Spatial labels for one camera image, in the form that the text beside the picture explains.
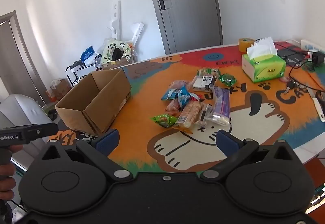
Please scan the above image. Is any short white rack part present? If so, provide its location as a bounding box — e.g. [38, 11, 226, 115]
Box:
[129, 22, 145, 44]

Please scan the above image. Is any brown taped carton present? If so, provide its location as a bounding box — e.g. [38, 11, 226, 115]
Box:
[102, 58, 130, 70]

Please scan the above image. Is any black white cake packet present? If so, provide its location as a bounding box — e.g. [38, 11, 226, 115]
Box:
[192, 75, 216, 93]

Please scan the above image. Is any cartoon printed table mat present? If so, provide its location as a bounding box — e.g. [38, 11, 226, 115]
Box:
[57, 44, 325, 172]

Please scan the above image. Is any rice cracker packet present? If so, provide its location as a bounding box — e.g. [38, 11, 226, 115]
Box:
[173, 100, 204, 134]

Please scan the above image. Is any blue bag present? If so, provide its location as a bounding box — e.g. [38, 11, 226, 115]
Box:
[81, 46, 95, 60]

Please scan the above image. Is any person's left hand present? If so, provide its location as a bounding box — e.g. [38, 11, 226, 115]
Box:
[0, 144, 24, 200]

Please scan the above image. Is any black pad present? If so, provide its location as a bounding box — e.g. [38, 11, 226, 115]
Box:
[274, 41, 309, 65]

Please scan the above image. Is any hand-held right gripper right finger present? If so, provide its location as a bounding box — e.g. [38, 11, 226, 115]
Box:
[200, 130, 295, 184]

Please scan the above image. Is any green bread packet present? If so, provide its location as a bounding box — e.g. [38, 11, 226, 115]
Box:
[197, 67, 220, 78]

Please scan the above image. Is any white handled knife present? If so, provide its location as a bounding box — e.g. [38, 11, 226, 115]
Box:
[307, 87, 325, 122]

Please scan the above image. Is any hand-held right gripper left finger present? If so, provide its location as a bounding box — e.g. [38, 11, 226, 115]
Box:
[41, 129, 134, 184]

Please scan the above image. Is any panda print seat ring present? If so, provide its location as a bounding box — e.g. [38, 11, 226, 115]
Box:
[101, 39, 131, 65]

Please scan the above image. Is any green tissue box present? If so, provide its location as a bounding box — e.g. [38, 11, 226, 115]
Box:
[242, 36, 286, 84]

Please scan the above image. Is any orange snack packet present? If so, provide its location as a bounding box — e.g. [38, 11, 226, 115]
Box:
[166, 99, 182, 113]

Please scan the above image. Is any black power adapter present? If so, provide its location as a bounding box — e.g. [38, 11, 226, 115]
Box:
[308, 51, 325, 65]

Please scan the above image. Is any orange carton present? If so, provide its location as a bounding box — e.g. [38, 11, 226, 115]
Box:
[46, 78, 72, 101]

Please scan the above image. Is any cardboard box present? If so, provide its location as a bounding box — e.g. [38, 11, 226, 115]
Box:
[55, 68, 132, 137]

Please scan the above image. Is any black cable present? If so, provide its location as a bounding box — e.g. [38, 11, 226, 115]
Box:
[289, 59, 321, 90]

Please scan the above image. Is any purple wafer packet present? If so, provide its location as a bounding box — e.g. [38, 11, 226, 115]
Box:
[211, 86, 231, 126]

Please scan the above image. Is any tall white rack part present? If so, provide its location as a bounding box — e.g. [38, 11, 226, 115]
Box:
[107, 0, 121, 42]

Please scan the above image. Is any yellow tape roll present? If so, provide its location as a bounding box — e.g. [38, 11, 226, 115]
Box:
[238, 38, 255, 53]

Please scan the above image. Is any grey side door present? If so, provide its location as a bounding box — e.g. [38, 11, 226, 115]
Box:
[0, 10, 47, 105]

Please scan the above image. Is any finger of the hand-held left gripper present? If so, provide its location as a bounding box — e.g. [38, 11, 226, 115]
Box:
[25, 123, 59, 144]

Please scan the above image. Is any green round snack packet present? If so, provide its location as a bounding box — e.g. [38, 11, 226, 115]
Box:
[218, 73, 237, 87]

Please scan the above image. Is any key bunch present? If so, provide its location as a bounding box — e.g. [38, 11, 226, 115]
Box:
[284, 80, 305, 95]

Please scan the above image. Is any grey sofa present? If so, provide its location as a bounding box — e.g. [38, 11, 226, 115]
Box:
[0, 94, 57, 171]

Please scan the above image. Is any clear packet black label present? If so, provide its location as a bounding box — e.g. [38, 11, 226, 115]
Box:
[196, 103, 213, 127]

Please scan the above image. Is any white power strip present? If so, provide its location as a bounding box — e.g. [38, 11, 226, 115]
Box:
[301, 39, 325, 52]

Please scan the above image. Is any black shoe rack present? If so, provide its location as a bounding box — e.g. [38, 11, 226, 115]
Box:
[66, 63, 97, 87]

